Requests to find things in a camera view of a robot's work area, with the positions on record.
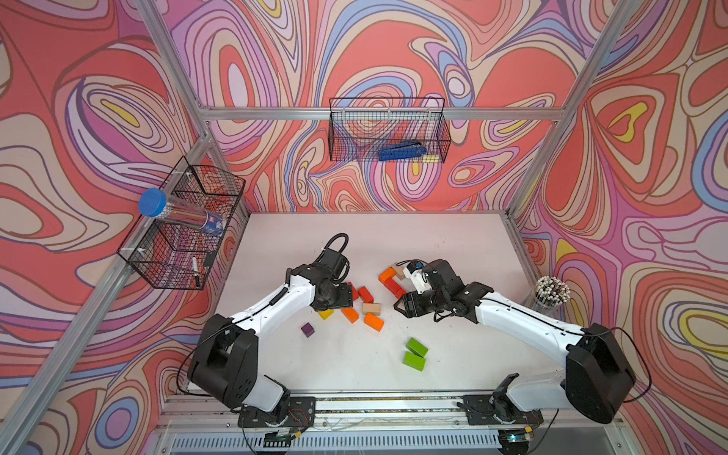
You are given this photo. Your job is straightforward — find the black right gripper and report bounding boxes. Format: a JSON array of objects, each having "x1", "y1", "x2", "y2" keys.
[{"x1": 392, "y1": 289, "x2": 449, "y2": 320}]

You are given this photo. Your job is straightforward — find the red block pair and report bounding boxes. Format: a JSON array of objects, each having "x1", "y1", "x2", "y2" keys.
[
  {"x1": 348, "y1": 282, "x2": 359, "y2": 301},
  {"x1": 358, "y1": 286, "x2": 375, "y2": 304}
]

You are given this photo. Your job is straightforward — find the orange block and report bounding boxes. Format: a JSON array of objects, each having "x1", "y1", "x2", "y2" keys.
[
  {"x1": 340, "y1": 307, "x2": 359, "y2": 324},
  {"x1": 378, "y1": 267, "x2": 396, "y2": 282},
  {"x1": 364, "y1": 313, "x2": 385, "y2": 332}
]

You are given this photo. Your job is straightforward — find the red block small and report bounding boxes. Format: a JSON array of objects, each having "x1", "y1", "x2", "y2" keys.
[{"x1": 383, "y1": 279, "x2": 407, "y2": 299}]

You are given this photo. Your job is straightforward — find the natural wood block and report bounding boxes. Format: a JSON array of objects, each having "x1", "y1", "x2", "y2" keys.
[
  {"x1": 362, "y1": 303, "x2": 382, "y2": 317},
  {"x1": 392, "y1": 265, "x2": 406, "y2": 281}
]

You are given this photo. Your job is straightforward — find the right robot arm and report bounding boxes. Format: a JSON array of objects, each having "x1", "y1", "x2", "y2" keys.
[{"x1": 394, "y1": 282, "x2": 636, "y2": 425}]

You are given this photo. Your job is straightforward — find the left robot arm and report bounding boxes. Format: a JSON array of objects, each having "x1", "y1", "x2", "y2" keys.
[{"x1": 187, "y1": 232, "x2": 354, "y2": 413}]

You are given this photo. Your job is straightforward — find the yellow triangle block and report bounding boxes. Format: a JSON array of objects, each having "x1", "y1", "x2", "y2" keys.
[{"x1": 318, "y1": 310, "x2": 335, "y2": 320}]

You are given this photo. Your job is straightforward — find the purple cube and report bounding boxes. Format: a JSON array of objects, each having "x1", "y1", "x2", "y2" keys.
[{"x1": 301, "y1": 323, "x2": 316, "y2": 337}]

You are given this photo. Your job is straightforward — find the green block middle row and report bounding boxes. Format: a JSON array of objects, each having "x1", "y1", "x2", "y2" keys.
[{"x1": 406, "y1": 337, "x2": 428, "y2": 358}]

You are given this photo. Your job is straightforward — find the green block row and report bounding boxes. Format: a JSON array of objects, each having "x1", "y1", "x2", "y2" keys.
[
  {"x1": 403, "y1": 352, "x2": 426, "y2": 372},
  {"x1": 406, "y1": 337, "x2": 428, "y2": 358}
]

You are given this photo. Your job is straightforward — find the green block lower row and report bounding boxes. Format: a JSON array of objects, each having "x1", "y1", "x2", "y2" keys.
[{"x1": 403, "y1": 352, "x2": 426, "y2": 372}]

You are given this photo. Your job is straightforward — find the cup of pencils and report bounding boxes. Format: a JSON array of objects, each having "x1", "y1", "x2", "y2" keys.
[{"x1": 524, "y1": 276, "x2": 571, "y2": 316}]

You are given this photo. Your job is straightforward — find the marker in left basket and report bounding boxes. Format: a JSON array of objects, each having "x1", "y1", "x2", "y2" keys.
[{"x1": 191, "y1": 256, "x2": 202, "y2": 288}]

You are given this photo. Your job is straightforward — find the blue tool in basket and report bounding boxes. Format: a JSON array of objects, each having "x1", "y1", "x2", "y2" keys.
[{"x1": 377, "y1": 141, "x2": 427, "y2": 161}]

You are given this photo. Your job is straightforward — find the clear bottle blue cap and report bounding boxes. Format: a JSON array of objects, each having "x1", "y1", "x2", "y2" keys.
[{"x1": 138, "y1": 189, "x2": 226, "y2": 236}]

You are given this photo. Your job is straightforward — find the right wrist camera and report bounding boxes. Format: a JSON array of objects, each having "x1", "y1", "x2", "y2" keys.
[{"x1": 405, "y1": 259, "x2": 453, "y2": 294}]

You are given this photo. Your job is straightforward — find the left wire basket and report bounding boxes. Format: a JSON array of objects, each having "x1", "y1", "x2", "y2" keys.
[{"x1": 118, "y1": 157, "x2": 246, "y2": 290}]

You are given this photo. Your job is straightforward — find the wire basket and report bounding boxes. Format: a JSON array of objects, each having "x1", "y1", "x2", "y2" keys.
[
  {"x1": 118, "y1": 157, "x2": 246, "y2": 290},
  {"x1": 328, "y1": 95, "x2": 451, "y2": 162}
]

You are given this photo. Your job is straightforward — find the rear wire basket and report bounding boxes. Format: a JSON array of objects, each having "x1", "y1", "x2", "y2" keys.
[{"x1": 328, "y1": 95, "x2": 451, "y2": 162}]

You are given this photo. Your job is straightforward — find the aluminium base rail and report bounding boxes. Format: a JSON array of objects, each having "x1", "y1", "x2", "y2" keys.
[{"x1": 144, "y1": 391, "x2": 640, "y2": 454}]

